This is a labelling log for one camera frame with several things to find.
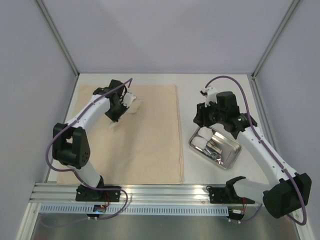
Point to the beige cloth mat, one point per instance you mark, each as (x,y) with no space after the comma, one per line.
(146,148)

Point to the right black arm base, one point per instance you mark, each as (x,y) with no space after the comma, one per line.
(224,195)

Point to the slotted grey cable duct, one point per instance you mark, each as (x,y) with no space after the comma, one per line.
(162,210)

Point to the aluminium frame post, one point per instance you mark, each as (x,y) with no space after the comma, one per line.
(294,5)
(57,36)

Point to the green printed glove packet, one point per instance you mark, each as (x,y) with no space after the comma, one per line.
(113,126)

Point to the left aluminium frame post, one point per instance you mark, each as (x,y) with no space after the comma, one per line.
(57,36)

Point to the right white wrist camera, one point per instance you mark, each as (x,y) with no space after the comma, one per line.
(210,94)

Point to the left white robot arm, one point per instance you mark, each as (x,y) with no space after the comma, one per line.
(70,145)

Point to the aluminium front rail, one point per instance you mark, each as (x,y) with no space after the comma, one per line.
(177,195)

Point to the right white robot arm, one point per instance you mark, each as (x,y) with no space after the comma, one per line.
(287,190)

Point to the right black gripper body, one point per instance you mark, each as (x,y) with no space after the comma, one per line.
(202,118)

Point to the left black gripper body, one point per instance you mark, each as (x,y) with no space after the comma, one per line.
(116,112)

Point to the stainless steel tray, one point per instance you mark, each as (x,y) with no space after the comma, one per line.
(230,149)

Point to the white gauze pad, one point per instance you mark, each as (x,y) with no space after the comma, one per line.
(199,142)
(205,133)

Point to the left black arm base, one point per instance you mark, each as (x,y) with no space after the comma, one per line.
(86,194)

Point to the right aluminium frame post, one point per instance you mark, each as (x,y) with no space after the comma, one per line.
(294,5)

